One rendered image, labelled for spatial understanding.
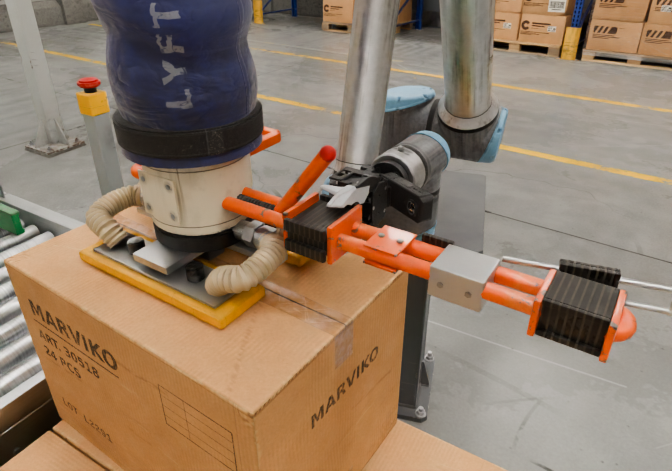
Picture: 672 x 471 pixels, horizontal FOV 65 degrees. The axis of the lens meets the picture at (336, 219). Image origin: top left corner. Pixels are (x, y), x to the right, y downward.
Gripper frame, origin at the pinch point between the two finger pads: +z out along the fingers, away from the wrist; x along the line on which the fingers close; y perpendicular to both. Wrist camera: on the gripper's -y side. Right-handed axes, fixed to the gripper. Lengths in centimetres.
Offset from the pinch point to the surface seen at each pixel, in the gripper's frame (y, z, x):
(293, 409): -3.4, 15.9, -19.2
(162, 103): 21.7, 9.5, 17.4
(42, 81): 351, -148, -57
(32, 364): 76, 16, -53
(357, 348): -3.8, -0.1, -20.3
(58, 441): 51, 25, -53
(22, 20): 350, -145, -15
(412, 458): -11, -11, -53
